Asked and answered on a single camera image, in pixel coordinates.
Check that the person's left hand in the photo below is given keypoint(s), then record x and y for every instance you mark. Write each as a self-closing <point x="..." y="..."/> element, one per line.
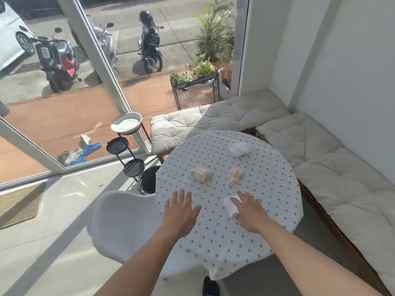
<point x="180" y="214"/>

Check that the person's right hand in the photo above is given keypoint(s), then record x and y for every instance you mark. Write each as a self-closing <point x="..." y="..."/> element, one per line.
<point x="253" y="214"/>

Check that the person's left middle finger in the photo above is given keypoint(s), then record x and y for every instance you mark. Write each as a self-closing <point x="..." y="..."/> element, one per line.
<point x="181" y="197"/>

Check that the person's left little finger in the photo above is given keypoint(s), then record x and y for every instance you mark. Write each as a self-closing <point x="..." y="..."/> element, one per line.
<point x="167" y="206"/>

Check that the person's left thumb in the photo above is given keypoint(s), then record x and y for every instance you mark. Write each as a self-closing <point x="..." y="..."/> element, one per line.
<point x="196" y="210"/>

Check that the person's right thumb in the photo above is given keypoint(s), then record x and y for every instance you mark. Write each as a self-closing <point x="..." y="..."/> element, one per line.
<point x="238" y="216"/>

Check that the white tissue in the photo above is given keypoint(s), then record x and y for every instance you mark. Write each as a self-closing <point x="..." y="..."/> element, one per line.
<point x="230" y="207"/>
<point x="239" y="148"/>

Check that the person's left forearm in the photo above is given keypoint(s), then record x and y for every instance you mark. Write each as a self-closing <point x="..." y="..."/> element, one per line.
<point x="139" y="263"/>

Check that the person's right forearm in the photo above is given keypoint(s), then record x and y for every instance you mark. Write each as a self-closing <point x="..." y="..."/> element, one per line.
<point x="308" y="262"/>

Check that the crumpled stained tissue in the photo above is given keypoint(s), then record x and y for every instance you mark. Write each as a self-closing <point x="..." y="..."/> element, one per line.
<point x="202" y="174"/>
<point x="235" y="176"/>

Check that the white dotted tablecloth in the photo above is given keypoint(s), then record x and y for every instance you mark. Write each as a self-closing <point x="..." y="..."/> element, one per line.
<point x="222" y="243"/>

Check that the black trash bin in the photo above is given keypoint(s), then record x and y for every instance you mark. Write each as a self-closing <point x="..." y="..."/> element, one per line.
<point x="149" y="180"/>

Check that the white plastic chair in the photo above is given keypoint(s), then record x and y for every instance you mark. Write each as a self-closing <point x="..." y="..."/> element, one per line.
<point x="126" y="221"/>

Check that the black tiered plant stand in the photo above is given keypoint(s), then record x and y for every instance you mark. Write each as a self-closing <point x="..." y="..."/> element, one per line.
<point x="129" y="163"/>

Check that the crumpled white tissue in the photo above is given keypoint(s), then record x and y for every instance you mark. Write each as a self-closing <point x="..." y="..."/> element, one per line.
<point x="239" y="148"/>

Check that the person's black shoe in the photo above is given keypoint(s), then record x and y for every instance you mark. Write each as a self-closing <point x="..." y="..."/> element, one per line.
<point x="211" y="287"/>

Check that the cream tufted bench cushion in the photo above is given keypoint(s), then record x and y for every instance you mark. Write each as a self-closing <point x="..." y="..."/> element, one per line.
<point x="345" y="175"/>
<point x="216" y="117"/>

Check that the white round bowl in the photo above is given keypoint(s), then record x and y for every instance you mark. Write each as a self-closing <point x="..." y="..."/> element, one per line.
<point x="126" y="122"/>

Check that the blue sandal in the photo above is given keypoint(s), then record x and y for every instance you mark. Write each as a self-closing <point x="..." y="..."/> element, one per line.
<point x="92" y="147"/>
<point x="76" y="161"/>

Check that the beige shoe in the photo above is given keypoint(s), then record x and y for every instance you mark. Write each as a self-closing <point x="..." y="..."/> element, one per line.
<point x="69" y="156"/>
<point x="85" y="140"/>

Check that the small leafy potted plant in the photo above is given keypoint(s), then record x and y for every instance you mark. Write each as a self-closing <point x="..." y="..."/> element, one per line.
<point x="180" y="78"/>
<point x="202" y="67"/>

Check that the potted plant in white pot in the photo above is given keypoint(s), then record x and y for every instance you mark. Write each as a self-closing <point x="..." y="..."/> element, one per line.
<point x="226" y="69"/>

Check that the woven beige doormat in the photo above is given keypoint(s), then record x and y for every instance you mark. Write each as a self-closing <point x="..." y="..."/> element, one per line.
<point x="18" y="206"/>

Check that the black motorcycle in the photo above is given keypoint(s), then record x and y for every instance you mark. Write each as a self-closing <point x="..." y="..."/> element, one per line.
<point x="150" y="43"/>

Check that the tall palm plant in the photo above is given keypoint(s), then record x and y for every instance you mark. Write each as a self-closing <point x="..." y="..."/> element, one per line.
<point x="213" y="30"/>

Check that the grey scooter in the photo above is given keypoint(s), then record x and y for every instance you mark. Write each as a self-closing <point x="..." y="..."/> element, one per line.
<point x="106" y="43"/>

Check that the red and black scooter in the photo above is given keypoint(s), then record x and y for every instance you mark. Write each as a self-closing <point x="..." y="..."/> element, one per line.
<point x="58" y="61"/>

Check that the white car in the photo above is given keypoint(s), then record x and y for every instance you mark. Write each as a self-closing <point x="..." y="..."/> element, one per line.
<point x="9" y="40"/>

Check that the white window frame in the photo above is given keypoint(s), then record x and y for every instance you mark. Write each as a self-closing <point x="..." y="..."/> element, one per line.
<point x="92" y="43"/>

